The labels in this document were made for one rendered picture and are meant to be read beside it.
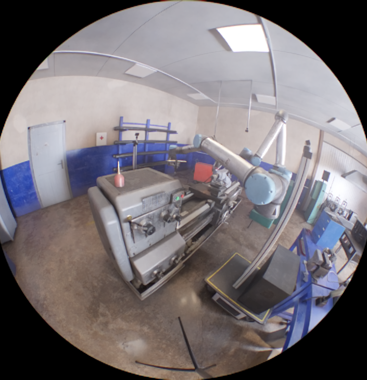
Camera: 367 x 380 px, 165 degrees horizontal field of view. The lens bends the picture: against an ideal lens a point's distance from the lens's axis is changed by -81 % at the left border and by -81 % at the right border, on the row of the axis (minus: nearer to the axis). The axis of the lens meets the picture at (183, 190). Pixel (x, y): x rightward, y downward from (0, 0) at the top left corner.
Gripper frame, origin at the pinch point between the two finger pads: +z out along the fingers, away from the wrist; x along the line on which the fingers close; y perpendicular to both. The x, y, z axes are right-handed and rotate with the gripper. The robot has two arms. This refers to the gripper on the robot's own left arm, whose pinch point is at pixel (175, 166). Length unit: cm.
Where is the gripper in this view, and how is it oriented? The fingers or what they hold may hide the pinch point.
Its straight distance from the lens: 128.8
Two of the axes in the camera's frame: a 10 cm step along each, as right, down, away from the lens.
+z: 2.3, 4.7, -8.6
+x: -9.6, -0.2, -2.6
